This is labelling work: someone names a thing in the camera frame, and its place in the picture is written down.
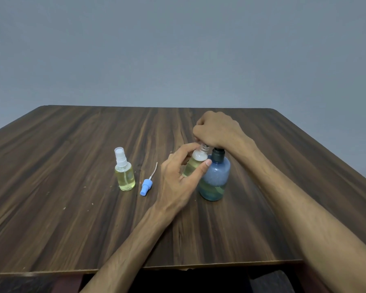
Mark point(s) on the person's left hand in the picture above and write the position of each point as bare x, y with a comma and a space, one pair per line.
172, 186

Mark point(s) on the person's right hand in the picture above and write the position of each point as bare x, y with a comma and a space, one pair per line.
221, 131

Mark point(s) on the person's right fingers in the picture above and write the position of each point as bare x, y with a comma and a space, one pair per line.
202, 132

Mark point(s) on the person's left thumb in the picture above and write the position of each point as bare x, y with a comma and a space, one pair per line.
197, 172

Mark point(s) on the person's right forearm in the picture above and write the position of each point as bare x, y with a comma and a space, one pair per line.
308, 216

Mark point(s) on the person's left forearm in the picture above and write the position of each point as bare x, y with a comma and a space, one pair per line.
125, 256

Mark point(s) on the round blue glass bottle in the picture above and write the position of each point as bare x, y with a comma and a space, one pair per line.
216, 180

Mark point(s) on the blue spray nozzle with tube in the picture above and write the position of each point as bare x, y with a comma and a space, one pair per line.
146, 186

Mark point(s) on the small clear spray bottle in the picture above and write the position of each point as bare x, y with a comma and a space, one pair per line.
125, 175

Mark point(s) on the dark grey trouser leg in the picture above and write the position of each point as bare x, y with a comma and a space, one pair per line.
273, 283

